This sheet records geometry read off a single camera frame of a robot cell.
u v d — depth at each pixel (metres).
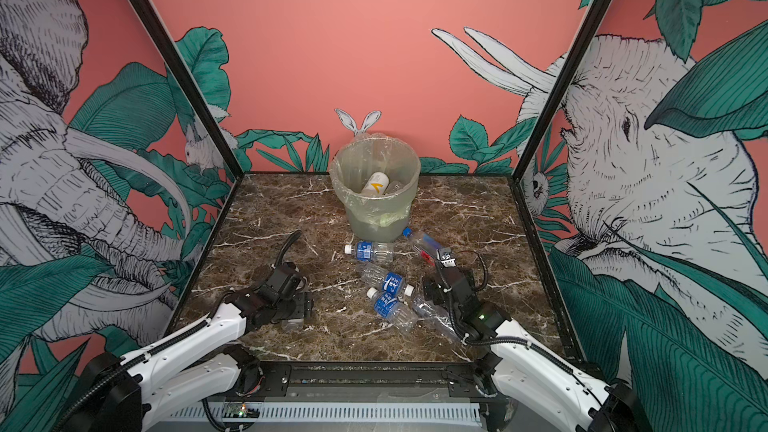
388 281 0.86
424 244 0.99
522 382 0.57
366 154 0.95
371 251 0.93
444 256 0.71
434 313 0.80
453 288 0.59
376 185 0.97
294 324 0.80
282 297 0.66
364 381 0.75
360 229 0.95
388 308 0.81
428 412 0.70
